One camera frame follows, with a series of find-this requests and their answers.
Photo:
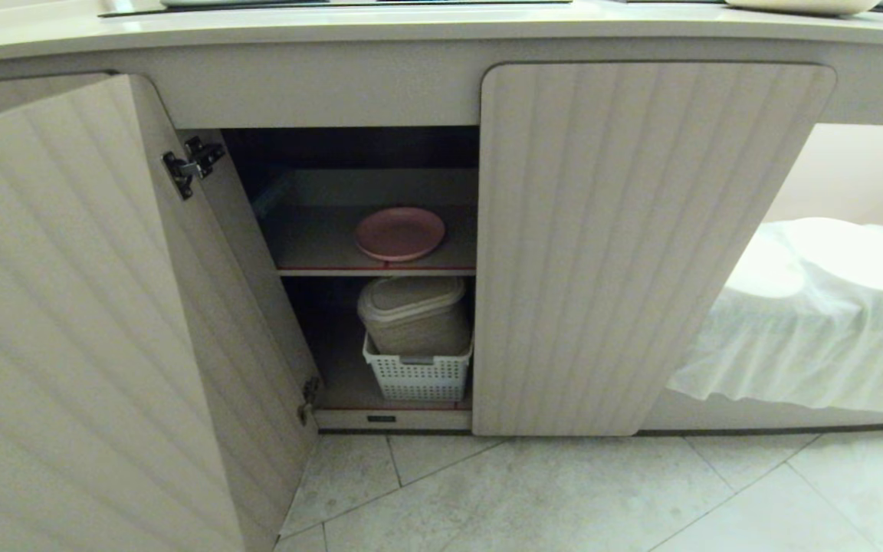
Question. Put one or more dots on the beige kitchen cabinet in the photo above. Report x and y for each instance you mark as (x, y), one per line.
(380, 84)

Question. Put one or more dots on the closed beige ribbed cabinet door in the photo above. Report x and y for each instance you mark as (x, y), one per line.
(625, 245)

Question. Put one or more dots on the black metal door hinge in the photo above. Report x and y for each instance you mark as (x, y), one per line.
(191, 165)

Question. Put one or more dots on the white perforated plastic basket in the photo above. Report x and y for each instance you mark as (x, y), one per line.
(415, 378)

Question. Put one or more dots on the white cloth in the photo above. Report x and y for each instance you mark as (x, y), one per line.
(825, 322)

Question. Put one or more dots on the cabinet shelf board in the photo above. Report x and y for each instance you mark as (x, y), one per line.
(319, 245)

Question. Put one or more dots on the open beige ribbed cabinet door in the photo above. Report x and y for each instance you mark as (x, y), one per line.
(96, 322)

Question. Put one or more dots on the pink round plate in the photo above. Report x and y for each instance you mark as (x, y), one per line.
(399, 233)

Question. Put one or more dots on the beige lidded plastic container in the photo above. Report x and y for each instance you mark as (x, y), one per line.
(414, 314)

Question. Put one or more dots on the white dish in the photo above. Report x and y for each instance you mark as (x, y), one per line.
(802, 5)

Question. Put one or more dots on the small metal door hinge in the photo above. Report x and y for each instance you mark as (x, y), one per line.
(308, 398)

